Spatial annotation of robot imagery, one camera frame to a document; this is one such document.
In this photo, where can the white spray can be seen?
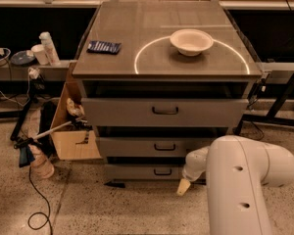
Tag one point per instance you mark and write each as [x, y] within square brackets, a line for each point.
[49, 47]

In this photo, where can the cardboard box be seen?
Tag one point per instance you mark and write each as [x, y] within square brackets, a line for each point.
[72, 143]

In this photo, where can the white power adapter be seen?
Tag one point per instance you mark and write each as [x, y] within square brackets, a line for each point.
[33, 73]

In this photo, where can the black metal stand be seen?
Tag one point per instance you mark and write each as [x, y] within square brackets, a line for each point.
[270, 117]

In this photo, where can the grey drawer cabinet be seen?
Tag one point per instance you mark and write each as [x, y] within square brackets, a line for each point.
[149, 67]

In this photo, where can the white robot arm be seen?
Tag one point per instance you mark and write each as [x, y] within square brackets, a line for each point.
[236, 169]

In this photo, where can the blue plate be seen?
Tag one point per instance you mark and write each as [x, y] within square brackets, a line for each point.
[23, 58]

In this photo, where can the grey middle drawer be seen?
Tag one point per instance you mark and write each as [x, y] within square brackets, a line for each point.
[149, 147]

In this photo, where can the white grabber stick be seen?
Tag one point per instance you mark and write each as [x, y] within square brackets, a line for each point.
[29, 140]

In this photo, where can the grey drawer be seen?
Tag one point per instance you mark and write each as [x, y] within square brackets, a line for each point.
[164, 112]
[142, 171]
[149, 147]

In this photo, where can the cream foam gripper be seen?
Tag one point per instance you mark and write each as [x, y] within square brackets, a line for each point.
[190, 170]

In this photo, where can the grey top drawer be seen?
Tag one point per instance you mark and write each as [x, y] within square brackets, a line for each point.
[164, 112]

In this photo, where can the white paper cup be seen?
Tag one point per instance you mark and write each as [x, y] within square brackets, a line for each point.
[39, 53]

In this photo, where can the blue snack packet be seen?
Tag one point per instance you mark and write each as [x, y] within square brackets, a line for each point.
[103, 47]

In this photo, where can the grey bottom drawer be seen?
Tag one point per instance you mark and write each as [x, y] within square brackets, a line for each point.
[142, 171]

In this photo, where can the white bowl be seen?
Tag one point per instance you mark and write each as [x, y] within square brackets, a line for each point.
[191, 42]

